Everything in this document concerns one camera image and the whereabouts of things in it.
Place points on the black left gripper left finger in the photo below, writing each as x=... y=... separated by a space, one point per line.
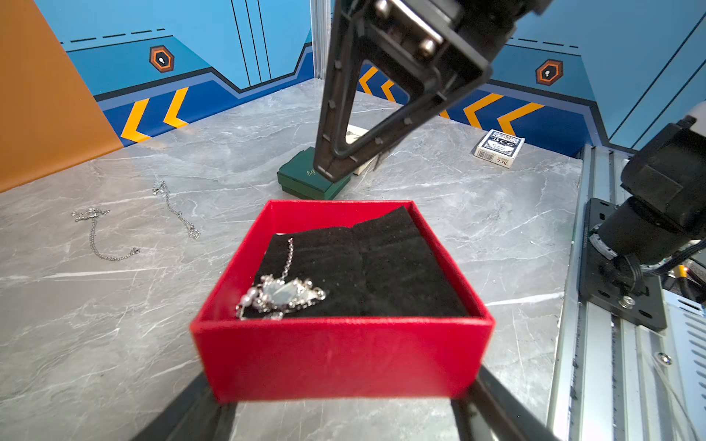
x=195 y=414

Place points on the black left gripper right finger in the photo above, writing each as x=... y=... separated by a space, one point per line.
x=489 y=411

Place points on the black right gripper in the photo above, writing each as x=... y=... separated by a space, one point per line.
x=441 y=33

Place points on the green booklet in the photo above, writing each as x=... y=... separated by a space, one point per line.
x=298 y=177

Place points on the red jewelry box base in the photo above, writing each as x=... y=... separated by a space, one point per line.
x=337 y=357

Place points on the playing card deck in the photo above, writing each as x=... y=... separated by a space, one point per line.
x=499 y=148

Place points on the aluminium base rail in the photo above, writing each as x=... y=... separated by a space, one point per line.
x=614 y=380

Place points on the aluminium corner post right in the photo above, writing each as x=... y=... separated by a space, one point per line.
x=321 y=21

